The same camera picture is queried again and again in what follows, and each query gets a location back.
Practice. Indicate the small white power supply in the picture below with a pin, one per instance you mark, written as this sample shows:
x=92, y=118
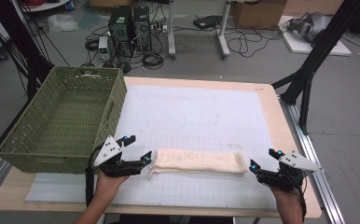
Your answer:
x=104, y=48

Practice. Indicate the clear plastic bag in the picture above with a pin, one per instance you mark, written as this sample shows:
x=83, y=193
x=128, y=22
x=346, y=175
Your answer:
x=62, y=23

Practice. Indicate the flat black device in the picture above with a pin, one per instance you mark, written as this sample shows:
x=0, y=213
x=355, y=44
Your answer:
x=207, y=21

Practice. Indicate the person's right hand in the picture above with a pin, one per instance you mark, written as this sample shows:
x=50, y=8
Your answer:
x=285, y=194

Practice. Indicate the cream towel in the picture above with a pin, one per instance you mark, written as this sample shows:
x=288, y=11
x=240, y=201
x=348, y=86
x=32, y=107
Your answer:
x=196, y=161

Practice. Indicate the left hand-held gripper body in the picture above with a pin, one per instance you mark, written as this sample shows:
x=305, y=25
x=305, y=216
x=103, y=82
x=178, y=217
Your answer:
x=108, y=151

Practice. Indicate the large black computer tower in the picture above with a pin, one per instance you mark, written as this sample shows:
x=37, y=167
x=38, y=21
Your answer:
x=120, y=29

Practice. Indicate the white desk frame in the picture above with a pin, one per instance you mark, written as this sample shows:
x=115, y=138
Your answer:
x=172, y=34

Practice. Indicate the black metal stand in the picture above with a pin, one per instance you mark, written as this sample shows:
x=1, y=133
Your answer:
x=22, y=43
x=318, y=53

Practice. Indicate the white floor board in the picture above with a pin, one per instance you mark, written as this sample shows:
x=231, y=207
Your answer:
x=299, y=46

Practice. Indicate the slim black computer tower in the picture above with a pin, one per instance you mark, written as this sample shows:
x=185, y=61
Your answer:
x=142, y=28

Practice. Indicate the green wicker basket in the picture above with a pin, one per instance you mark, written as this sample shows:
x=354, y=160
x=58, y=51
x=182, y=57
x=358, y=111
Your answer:
x=66, y=121

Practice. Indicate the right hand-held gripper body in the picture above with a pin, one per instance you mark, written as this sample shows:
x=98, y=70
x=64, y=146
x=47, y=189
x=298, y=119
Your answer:
x=288, y=174

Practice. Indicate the brown cardboard box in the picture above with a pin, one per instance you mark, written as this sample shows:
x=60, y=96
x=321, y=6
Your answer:
x=259, y=14

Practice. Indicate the grey headset device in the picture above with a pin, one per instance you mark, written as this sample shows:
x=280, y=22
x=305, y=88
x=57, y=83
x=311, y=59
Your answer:
x=311, y=26

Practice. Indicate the person's left hand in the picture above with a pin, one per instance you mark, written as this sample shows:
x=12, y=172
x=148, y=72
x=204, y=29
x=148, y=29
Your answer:
x=109, y=185

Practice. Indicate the white grid mat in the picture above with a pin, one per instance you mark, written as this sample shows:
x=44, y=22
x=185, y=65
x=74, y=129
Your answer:
x=193, y=118

